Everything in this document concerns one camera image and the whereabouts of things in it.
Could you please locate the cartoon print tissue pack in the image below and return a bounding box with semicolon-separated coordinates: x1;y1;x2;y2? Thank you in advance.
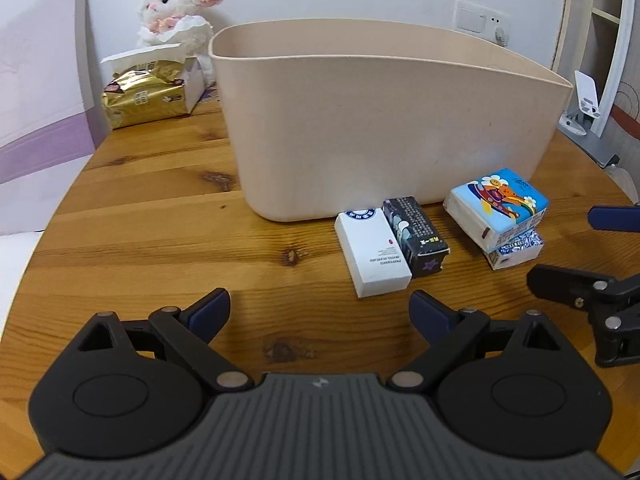
443;167;550;253

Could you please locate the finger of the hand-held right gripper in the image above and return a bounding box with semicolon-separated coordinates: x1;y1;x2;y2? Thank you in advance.
526;264;640;368
587;204;640;234

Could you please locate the white shelf frame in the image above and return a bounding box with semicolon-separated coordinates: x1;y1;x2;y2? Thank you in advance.
551;0;640;137

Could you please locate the black rectangular box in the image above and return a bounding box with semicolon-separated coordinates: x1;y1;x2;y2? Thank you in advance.
382;196;451;278

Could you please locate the white plush lamb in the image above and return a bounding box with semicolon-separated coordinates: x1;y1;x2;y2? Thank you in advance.
136;0;227;56

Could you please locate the white wall socket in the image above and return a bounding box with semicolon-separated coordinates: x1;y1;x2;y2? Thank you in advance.
482;12;512;49

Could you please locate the gold tissue pack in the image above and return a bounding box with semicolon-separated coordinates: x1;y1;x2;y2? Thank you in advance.
101;59;187;131

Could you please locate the beige plastic storage bin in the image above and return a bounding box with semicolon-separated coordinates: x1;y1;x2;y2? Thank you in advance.
208;19;574;224

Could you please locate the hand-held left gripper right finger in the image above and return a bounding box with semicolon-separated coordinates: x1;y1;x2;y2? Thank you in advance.
389;289;569;394

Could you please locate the blue patterned tissue pack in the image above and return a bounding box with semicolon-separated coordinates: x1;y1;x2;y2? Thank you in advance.
484;230;545;271

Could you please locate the white and purple board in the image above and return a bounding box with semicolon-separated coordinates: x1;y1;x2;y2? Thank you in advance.
0;0;112;237

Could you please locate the grey metal stand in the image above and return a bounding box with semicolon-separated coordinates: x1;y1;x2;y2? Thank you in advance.
557;110;622;169

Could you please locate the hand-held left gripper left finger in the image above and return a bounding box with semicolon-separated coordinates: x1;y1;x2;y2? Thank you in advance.
73;288;255;394

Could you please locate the white rectangular box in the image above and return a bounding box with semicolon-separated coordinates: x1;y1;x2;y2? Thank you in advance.
334;206;413;299

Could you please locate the white wall switch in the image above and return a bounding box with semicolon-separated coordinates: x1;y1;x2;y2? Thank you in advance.
453;0;487;36

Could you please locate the white phone stand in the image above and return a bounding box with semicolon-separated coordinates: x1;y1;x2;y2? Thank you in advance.
574;70;609;122

